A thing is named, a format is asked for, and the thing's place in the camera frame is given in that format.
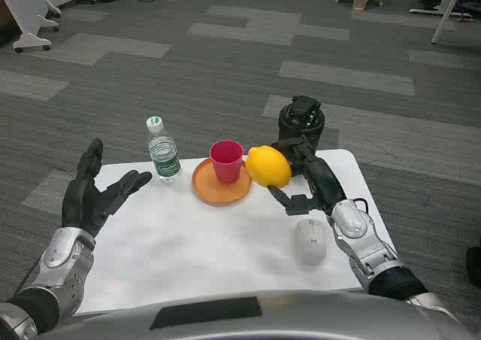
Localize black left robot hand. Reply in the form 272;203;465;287
61;137;153;238

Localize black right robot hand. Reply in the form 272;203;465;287
267;135;348;217

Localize yellow lemon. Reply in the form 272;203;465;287
245;146;293;188

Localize white computer mouse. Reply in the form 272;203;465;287
293;218;328;266

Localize clear water bottle green label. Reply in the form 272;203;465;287
145;116;183;184

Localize pink plastic cup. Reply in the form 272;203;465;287
209;139;244;185

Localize orange round plate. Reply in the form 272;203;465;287
192;156;254;208

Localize silver robot chest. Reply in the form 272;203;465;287
37;290;481;340

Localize black bag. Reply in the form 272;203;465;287
465;244;481;289

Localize white rolling partition board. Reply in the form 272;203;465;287
0;0;98;53

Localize white desk leg frame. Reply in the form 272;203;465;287
408;0;476;45

